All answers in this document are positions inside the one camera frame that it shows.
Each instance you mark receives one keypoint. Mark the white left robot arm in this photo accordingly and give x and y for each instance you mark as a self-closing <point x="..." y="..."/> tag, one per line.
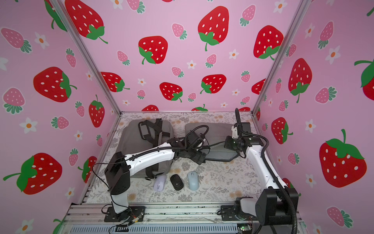
<point x="122" y="167"/>

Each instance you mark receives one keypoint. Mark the black computer mouse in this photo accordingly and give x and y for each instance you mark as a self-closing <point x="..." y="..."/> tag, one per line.
<point x="176" y="182"/>

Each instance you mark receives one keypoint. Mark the grey laptop sleeve bag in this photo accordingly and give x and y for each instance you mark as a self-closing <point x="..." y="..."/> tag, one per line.
<point x="215" y="137"/>

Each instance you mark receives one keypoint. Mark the lilac computer mouse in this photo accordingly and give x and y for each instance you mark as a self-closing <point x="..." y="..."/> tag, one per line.
<point x="159" y="183"/>

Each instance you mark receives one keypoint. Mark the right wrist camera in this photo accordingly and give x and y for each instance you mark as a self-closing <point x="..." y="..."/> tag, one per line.
<point x="239" y="129"/>

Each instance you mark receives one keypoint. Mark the aluminium frame post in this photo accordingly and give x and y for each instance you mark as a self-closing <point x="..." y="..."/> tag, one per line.
<point x="76" y="37"/>
<point x="288" y="38"/>

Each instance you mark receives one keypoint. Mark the light blue computer mouse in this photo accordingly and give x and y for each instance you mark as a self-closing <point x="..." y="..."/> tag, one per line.
<point x="193" y="181"/>

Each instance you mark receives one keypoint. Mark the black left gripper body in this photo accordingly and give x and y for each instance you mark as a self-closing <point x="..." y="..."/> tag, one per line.
<point x="195" y="155"/>

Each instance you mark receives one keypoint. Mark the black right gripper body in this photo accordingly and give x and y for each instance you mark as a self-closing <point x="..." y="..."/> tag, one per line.
<point x="231" y="143"/>

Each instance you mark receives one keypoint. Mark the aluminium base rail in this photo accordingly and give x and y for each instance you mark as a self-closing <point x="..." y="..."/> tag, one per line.
<point x="165" y="218"/>

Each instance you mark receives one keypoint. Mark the aluminium frame post right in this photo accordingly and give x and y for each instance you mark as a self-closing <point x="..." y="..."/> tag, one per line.
<point x="288" y="38"/>

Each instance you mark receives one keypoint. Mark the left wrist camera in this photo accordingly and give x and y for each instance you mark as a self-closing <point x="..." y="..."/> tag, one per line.
<point x="195" y="140"/>

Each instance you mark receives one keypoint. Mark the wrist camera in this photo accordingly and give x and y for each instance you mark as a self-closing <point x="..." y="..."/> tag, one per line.
<point x="239" y="129"/>
<point x="195" y="140"/>

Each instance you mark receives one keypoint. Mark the grey backpack with black straps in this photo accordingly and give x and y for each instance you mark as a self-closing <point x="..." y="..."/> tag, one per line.
<point x="142" y="135"/>

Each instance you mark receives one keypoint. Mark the aluminium frame post left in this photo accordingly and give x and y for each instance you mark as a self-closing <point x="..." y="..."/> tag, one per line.
<point x="76" y="37"/>

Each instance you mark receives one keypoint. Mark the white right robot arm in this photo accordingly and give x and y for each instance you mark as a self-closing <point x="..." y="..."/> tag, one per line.
<point x="277" y="203"/>

